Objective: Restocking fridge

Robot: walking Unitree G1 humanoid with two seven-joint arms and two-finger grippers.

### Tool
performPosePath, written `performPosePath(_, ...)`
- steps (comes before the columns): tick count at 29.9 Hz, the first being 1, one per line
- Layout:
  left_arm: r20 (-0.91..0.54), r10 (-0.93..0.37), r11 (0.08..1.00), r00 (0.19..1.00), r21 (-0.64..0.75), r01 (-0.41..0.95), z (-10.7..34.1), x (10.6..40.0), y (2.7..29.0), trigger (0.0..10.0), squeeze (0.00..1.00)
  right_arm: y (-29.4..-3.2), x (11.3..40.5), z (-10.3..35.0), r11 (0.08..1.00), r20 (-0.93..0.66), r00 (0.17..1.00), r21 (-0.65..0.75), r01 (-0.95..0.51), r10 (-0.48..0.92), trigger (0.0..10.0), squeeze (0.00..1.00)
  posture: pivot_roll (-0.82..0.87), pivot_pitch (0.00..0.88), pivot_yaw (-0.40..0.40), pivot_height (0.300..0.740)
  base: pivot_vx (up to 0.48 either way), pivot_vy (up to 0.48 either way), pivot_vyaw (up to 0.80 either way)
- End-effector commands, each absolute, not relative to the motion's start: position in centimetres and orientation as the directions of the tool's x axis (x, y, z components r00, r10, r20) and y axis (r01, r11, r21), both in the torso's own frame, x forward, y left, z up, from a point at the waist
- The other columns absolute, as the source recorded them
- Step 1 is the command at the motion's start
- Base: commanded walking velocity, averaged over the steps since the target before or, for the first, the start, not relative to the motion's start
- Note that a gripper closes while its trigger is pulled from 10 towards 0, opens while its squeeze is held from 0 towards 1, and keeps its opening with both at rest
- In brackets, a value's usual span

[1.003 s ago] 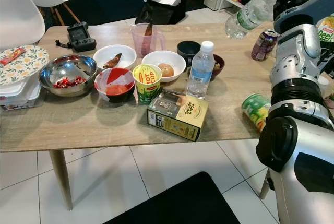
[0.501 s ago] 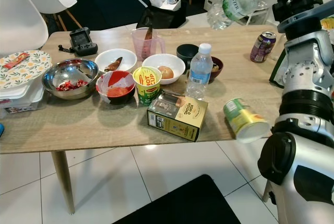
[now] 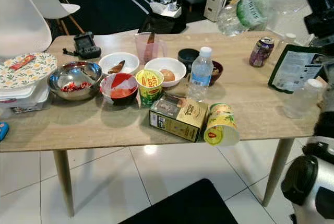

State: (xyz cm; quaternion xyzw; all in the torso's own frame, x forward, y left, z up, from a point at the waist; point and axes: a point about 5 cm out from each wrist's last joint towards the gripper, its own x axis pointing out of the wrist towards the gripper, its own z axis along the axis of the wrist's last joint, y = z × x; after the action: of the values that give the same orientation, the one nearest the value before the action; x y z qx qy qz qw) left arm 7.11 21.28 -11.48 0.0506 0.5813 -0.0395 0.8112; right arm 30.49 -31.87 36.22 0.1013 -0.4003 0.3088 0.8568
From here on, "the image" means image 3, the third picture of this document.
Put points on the silver right arm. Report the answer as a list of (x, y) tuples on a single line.
[(315, 192)]

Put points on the small clear bottle white cap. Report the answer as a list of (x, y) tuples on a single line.
[(302, 101), (289, 40)]

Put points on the dark green pouch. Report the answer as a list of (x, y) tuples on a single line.
[(295, 70)]

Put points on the purple soda can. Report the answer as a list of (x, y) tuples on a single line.
[(261, 52)]

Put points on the dark brown bowl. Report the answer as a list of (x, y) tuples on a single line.
[(217, 72)]

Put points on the blue label water bottle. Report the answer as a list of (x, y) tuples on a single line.
[(201, 75)]

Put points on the dark green cup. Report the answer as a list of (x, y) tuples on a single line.
[(188, 59)]

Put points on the yellow green noodle cup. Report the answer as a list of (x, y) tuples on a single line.
[(222, 125), (150, 91)]

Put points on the white ceramic bowl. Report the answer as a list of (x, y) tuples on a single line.
[(180, 67), (130, 59)]

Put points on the round brown bun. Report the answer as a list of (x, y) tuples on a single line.
[(168, 75)]

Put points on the black storage bin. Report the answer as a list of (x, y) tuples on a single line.
[(159, 24)]

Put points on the brown food piece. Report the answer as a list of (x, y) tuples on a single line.
[(117, 67), (151, 37)]

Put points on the yellow green carton box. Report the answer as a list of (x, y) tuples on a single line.
[(178, 118)]

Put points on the pink measuring cup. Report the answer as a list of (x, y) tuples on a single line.
[(146, 52)]

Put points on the red white black bowl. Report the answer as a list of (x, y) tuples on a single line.
[(119, 92)]

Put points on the black floor mat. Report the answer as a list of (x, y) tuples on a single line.
[(180, 208)]

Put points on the black electronic device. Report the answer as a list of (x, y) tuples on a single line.
[(87, 46)]

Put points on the light wooden table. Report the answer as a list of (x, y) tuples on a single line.
[(99, 125)]

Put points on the shiny steel bowl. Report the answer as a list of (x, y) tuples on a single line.
[(75, 72)]

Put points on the red candy pile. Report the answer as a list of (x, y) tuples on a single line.
[(75, 86)]

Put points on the white plastic chair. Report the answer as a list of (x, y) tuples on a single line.
[(23, 25), (49, 2)]

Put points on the floral round plate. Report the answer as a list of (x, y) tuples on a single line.
[(26, 75)]

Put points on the red snack packet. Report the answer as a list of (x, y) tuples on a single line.
[(23, 62)]

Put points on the white plastic container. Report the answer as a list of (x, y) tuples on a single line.
[(21, 98)]

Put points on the blue digital timer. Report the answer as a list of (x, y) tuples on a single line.
[(3, 131)]

